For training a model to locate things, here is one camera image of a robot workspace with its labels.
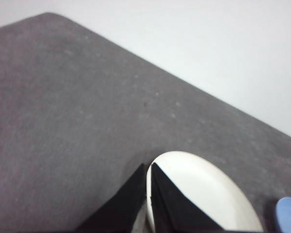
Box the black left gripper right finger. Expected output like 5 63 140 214
150 162 224 233

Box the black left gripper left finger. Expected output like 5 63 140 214
76 163 146 233

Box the white plate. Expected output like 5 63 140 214
145 150 264 233

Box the blue plate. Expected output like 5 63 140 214
274 197 291 233

